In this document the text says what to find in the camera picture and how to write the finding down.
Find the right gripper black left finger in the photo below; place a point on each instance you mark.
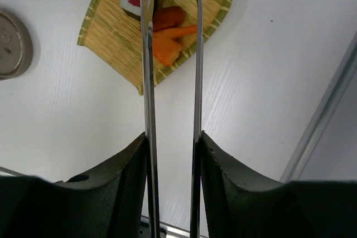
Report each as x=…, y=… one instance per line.
x=104, y=201

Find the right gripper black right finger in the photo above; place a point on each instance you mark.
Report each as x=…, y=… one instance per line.
x=240, y=202

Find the orange carrot piece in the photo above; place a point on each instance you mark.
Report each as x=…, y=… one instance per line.
x=165, y=47

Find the dark red food piece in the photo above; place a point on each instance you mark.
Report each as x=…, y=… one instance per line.
x=168, y=17

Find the metal tongs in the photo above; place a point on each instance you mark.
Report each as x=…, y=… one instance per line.
x=146, y=7

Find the bamboo tray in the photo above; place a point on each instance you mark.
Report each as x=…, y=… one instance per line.
x=116, y=37

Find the brown round lid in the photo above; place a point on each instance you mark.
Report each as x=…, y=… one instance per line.
x=16, y=46

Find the right frame post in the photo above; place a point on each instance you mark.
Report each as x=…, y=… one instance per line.
x=320, y=119

